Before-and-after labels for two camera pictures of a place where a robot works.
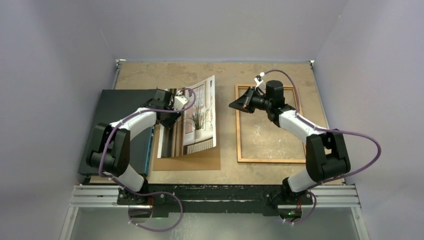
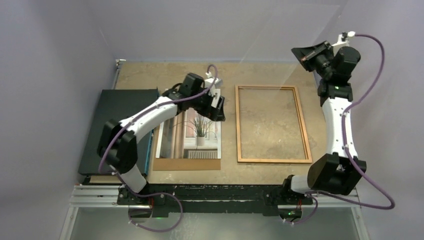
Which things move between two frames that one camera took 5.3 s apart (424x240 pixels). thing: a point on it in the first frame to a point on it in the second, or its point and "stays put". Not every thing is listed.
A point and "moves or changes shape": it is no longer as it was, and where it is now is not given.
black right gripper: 241,104 to 308,62
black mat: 113,104 stays put
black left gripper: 168,124 to 215,113
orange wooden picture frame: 237,87 stays put
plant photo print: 195,130 moves or changes shape
